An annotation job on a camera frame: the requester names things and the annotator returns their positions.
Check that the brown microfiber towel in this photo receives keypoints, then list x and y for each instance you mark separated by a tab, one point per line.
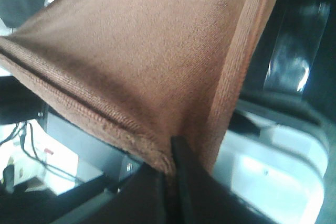
134	73

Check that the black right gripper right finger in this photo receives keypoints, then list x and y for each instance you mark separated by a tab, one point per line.
202	198

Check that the clear tape strip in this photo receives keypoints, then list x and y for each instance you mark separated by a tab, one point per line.
296	47

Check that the white plastic storage bin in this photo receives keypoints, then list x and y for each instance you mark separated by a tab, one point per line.
275	168

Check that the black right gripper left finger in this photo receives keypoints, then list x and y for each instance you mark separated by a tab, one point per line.
142	198

